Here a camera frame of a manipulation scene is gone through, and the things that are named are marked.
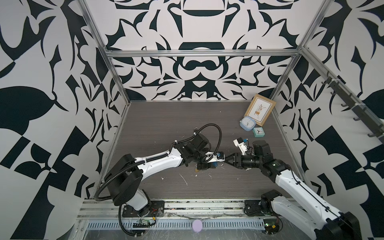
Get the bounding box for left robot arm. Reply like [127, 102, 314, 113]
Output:
[94, 123, 225, 216]

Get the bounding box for wooden picture frame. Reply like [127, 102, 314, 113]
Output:
[244, 94, 277, 127]

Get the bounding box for blue round alarm clock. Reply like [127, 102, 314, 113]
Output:
[239, 116, 257, 132]

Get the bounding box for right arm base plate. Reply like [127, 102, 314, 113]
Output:
[244, 200, 271, 217]

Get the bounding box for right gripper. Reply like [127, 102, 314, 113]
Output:
[222, 152, 263, 169]

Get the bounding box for green square alarm clock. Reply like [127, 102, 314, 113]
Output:
[253, 127, 265, 138]

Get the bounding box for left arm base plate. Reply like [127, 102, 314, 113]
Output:
[122, 201, 165, 218]

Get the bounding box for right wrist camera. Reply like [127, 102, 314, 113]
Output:
[233, 138, 248, 156]

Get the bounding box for black wall hook rack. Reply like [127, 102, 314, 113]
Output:
[322, 71, 384, 145]

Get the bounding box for purple round cap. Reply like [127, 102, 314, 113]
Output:
[192, 219, 203, 233]

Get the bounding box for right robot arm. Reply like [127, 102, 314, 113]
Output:
[226, 138, 362, 240]

